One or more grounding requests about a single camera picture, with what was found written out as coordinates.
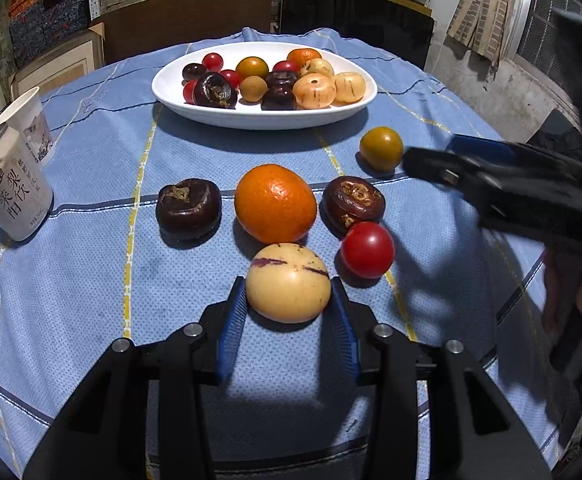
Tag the cream fruit on plate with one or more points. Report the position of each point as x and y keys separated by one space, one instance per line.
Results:
x=350 y=87

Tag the red cherry tomato front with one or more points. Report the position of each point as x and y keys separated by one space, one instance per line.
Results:
x=188 y=91

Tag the black bag on floor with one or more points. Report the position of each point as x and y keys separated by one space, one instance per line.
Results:
x=558 y=134

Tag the red cherry tomato on plate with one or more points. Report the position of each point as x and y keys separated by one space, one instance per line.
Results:
x=213 y=62

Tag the dark shiny plum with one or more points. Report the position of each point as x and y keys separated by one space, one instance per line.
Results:
x=278 y=98

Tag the small orange yellow citrus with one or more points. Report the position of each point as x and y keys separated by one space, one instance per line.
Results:
x=252 y=66

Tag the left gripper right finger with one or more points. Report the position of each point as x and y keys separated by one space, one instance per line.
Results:
x=353 y=323

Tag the brown kiwi fruit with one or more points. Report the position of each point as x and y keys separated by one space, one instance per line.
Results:
x=253 y=89

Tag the white paper cup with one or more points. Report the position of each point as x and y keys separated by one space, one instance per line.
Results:
x=26 y=115

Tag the large orange mandarin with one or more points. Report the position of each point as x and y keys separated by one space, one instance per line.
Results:
x=274 y=204

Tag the window with grille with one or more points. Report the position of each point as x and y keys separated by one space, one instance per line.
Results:
x=546 y=40

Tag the cream fruit purple streaks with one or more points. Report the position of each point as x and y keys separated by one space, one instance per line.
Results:
x=317 y=66

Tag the blue checked tablecloth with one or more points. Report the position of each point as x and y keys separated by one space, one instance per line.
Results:
x=100 y=267

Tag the dark mangosteen front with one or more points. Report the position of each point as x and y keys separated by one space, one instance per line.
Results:
x=214 y=90

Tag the black chair back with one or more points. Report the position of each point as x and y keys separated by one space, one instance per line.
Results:
x=383 y=24

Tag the dark mangosteen brown top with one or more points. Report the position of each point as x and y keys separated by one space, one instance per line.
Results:
x=349 y=200

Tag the large red tomato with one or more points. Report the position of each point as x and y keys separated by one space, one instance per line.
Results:
x=368 y=250

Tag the framed picture beige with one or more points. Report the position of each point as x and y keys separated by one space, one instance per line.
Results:
x=76 y=57

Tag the small dark plum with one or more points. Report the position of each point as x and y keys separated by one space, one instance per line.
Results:
x=193 y=71

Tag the green-yellow small fruit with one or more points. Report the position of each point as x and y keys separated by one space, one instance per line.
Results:
x=382 y=149

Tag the cream pepino melon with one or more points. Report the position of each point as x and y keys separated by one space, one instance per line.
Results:
x=288 y=283

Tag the white oval plate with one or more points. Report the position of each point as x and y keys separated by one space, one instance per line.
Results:
x=168 y=89

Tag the red cherry tomato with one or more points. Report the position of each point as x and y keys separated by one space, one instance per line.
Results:
x=213 y=62
x=233 y=78
x=286 y=66
x=188 y=91

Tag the small orange on plate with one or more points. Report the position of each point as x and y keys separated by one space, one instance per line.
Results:
x=300 y=56

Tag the white beverage can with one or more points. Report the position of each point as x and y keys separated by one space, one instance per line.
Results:
x=25 y=195

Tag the peach colored streaked fruit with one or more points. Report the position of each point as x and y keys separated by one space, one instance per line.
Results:
x=314 y=91

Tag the brick pattern paper sheet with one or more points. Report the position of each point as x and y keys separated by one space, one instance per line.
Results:
x=480 y=26

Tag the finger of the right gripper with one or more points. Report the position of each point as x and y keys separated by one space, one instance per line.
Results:
x=510 y=154
x=467 y=176

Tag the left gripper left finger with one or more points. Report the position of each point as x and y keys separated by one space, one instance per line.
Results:
x=223 y=325

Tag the dark purple mangosteen left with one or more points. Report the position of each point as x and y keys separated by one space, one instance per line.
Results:
x=189 y=209

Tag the brown wooden board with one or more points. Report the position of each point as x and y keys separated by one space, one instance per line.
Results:
x=156 y=24

